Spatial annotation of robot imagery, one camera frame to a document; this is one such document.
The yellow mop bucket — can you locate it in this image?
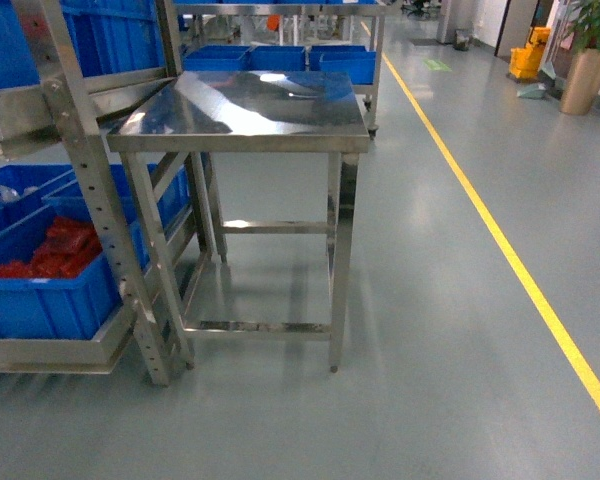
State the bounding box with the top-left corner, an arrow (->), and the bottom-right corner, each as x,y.
509,26 -> 551,81

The small stainless steel table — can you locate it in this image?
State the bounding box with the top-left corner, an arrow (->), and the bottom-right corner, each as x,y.
107,71 -> 370,370

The gold planter with plant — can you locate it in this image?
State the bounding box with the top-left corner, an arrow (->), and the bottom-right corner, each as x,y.
560,1 -> 600,116

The stainless steel shelf rack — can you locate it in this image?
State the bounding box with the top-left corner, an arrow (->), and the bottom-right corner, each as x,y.
0,1 -> 210,385

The blue bin with red parts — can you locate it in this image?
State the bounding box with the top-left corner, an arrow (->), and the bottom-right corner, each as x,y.
0,200 -> 122,340

